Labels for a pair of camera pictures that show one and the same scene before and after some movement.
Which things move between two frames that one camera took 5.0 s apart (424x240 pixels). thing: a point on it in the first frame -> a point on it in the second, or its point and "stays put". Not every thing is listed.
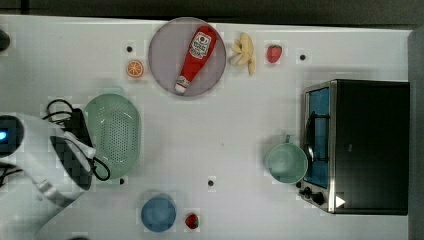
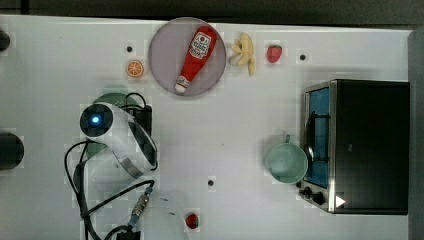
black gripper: x=76 y=126 -> x=143 y=116
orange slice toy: x=135 y=68 stays put
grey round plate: x=169 y=50 stays put
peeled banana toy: x=243 y=49 stays put
